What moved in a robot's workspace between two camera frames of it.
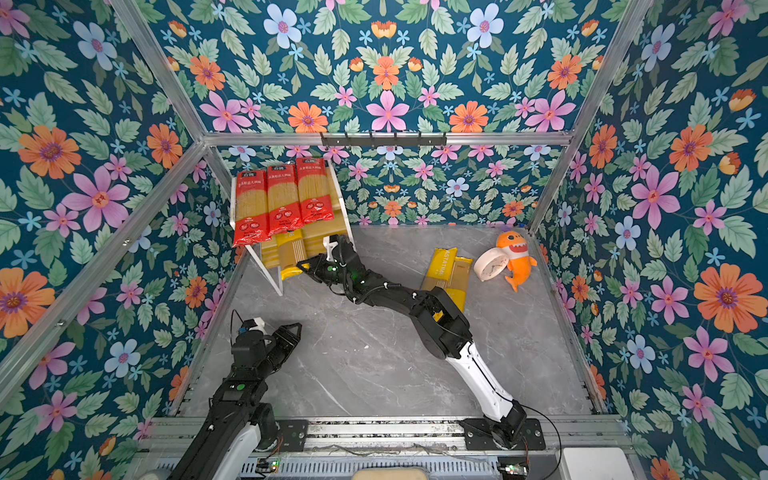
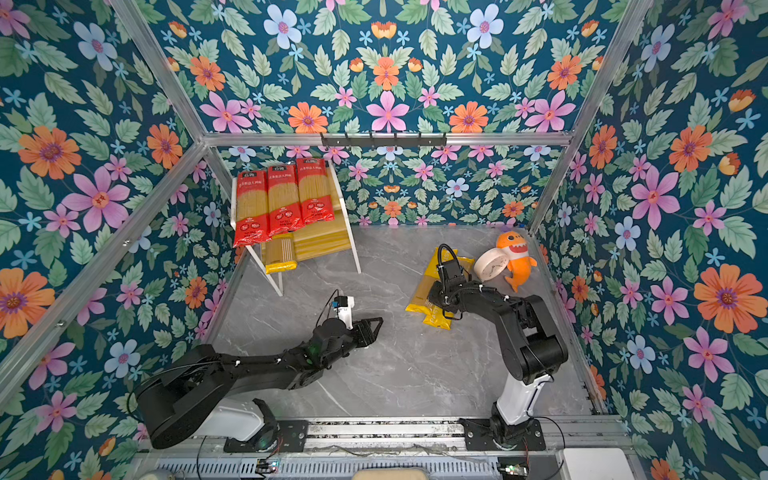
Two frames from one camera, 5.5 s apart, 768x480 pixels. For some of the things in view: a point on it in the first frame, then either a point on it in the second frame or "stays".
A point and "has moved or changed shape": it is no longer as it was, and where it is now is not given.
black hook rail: [383, 141] stays
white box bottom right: [595, 463] stays
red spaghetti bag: [315, 204] stays
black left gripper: [286, 342] -> [368, 330]
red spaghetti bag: [283, 208] stays
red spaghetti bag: [251, 210] stays
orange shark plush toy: [515, 248] stays
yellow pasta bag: [291, 252] has moved or changed shape
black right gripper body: [330, 272] -> [439, 294]
